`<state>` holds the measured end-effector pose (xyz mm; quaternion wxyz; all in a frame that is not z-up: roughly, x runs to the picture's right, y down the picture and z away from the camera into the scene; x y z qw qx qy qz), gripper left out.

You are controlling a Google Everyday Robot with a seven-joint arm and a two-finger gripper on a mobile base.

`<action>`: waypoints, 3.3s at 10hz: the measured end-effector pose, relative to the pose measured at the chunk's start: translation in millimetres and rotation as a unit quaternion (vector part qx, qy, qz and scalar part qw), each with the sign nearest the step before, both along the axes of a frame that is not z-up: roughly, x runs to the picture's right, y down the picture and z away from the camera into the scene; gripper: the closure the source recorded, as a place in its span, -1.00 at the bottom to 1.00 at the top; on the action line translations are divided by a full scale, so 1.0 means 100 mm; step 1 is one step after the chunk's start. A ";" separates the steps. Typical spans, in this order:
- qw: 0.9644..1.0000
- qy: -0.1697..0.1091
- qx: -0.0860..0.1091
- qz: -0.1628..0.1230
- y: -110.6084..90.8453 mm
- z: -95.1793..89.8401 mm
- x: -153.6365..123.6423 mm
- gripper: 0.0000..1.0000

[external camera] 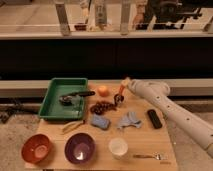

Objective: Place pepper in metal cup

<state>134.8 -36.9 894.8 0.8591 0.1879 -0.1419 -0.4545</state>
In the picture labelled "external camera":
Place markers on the green plastic tray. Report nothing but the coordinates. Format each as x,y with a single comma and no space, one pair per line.
52,110

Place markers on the black rectangular block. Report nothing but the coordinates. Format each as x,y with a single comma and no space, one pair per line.
154,119

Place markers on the white cup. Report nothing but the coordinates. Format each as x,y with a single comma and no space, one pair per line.
118,147

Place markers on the yellow pepper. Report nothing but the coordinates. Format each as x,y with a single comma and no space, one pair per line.
71,126

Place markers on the crumpled blue cloth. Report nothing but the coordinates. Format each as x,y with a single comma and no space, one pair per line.
129,119

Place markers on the white and orange gripper body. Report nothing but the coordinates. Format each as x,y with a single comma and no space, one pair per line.
123,85

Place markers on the dark red grape bunch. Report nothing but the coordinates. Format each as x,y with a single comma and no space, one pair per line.
101,107

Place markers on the black handled metal scoop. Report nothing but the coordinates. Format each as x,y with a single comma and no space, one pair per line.
69,98

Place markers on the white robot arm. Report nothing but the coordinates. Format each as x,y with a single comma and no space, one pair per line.
156,93

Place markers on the wooden board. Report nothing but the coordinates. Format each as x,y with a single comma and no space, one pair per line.
145,140

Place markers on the orange fruit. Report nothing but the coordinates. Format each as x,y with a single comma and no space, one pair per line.
103,91

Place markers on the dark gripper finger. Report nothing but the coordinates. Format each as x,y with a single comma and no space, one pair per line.
118,99

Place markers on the orange plastic bowl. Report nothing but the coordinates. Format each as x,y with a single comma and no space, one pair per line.
36,148

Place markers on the black office chair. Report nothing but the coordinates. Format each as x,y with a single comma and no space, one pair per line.
168,13

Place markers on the purple plastic bowl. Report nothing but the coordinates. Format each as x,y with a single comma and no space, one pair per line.
79,148

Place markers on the blue sponge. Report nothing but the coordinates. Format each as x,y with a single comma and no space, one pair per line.
100,122

